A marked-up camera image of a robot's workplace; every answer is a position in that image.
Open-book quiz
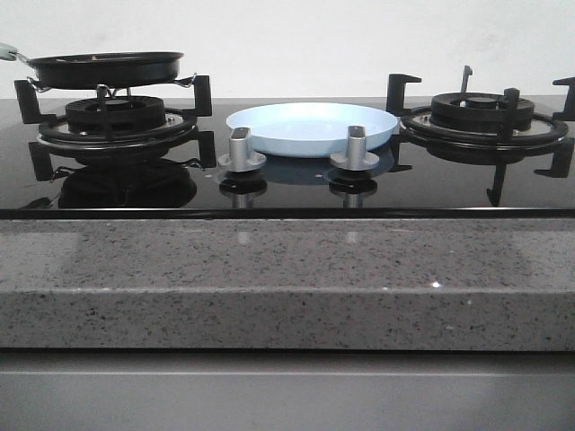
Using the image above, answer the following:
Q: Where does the light blue plate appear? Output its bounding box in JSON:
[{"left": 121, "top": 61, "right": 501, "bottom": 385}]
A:
[{"left": 226, "top": 102, "right": 398, "bottom": 158}]

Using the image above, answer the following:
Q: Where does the black frying pan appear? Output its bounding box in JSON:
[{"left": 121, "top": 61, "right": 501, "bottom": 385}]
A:
[{"left": 1, "top": 43, "right": 183, "bottom": 90}]

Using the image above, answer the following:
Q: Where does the black glass gas hob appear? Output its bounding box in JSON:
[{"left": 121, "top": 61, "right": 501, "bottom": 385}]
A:
[{"left": 1, "top": 99, "right": 574, "bottom": 220}]

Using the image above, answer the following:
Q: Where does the left silver stove knob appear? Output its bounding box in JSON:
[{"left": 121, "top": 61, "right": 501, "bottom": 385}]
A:
[{"left": 217, "top": 128, "right": 267, "bottom": 173}]

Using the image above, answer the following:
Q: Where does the silver stove knob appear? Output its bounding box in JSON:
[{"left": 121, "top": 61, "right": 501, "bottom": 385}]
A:
[
  {"left": 330, "top": 126, "right": 379, "bottom": 172},
  {"left": 217, "top": 128, "right": 267, "bottom": 173}
]

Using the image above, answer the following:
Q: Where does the right silver stove knob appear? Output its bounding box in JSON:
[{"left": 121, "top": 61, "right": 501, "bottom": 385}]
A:
[{"left": 330, "top": 126, "right": 379, "bottom": 172}]

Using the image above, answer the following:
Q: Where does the left black pan support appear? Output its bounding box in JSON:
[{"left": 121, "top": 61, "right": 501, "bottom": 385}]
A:
[{"left": 14, "top": 75, "right": 212, "bottom": 181}]

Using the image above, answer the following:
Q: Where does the black pan support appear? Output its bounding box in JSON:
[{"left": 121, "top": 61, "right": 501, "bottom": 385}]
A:
[
  {"left": 14, "top": 75, "right": 212, "bottom": 181},
  {"left": 385, "top": 66, "right": 574, "bottom": 207}
]

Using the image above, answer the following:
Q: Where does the left black gas burner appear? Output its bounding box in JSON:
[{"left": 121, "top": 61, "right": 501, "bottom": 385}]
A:
[{"left": 65, "top": 96, "right": 166, "bottom": 134}]

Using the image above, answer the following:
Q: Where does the black gas burner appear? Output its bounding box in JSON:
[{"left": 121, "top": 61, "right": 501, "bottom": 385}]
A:
[
  {"left": 65, "top": 96, "right": 166, "bottom": 134},
  {"left": 429, "top": 89, "right": 509, "bottom": 134}
]

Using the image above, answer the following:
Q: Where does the right black gas burner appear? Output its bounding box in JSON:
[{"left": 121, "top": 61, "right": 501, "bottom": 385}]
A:
[{"left": 429, "top": 89, "right": 509, "bottom": 134}]

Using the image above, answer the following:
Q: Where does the right black pan support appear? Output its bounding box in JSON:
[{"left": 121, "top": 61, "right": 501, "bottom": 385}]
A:
[{"left": 385, "top": 66, "right": 574, "bottom": 207}]

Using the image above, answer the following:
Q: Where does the grey cabinet front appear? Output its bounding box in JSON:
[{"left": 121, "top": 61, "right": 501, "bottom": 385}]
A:
[{"left": 1, "top": 351, "right": 574, "bottom": 430}]

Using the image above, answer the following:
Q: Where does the wire pan reducer rack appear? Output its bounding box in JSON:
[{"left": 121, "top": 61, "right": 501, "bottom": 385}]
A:
[{"left": 23, "top": 74, "right": 199, "bottom": 98}]

